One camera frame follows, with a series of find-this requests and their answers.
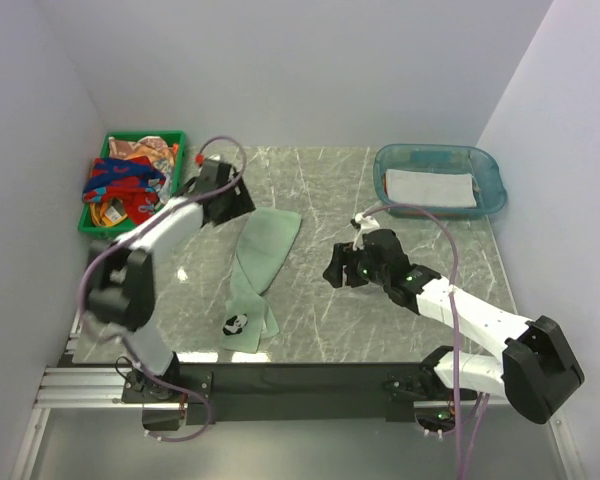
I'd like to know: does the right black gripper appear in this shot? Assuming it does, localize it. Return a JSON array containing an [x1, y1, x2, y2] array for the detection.
[[322, 242, 389, 289]]

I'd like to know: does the green panda towel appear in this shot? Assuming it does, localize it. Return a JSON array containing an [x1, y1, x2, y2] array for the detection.
[[220, 207, 302, 354]]

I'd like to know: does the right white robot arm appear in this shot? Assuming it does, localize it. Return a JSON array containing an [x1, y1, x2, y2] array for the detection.
[[323, 229, 585, 424]]

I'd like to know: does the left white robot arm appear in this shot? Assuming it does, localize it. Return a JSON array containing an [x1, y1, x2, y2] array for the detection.
[[78, 158, 255, 402]]

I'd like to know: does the red blue patterned cloth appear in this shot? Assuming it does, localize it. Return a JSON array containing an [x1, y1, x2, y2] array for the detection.
[[82, 156, 166, 225]]

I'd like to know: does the folded white towel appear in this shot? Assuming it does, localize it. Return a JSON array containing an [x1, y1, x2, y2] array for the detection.
[[385, 169, 477, 208]]

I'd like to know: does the orange yellow cloth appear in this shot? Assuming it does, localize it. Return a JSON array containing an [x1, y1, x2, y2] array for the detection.
[[89, 198, 128, 228]]

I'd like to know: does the blue translucent plastic tub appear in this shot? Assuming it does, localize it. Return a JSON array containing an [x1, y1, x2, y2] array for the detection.
[[372, 144, 507, 217]]

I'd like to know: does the green plastic bin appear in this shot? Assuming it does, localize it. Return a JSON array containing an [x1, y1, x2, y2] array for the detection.
[[78, 130, 187, 238]]

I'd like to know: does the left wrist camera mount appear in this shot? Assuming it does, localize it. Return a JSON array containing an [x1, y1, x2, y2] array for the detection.
[[195, 154, 222, 168]]

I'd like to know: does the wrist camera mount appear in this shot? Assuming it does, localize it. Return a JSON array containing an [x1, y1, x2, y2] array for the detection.
[[195, 154, 222, 168], [350, 212, 380, 251]]

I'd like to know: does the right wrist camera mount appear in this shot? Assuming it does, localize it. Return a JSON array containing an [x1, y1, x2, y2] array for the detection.
[[350, 212, 380, 251]]

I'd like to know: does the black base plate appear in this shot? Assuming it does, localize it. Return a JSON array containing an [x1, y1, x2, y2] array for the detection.
[[121, 360, 481, 431]]

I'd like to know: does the aluminium mounting rail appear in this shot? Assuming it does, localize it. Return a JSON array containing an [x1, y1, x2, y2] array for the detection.
[[9, 319, 581, 480]]

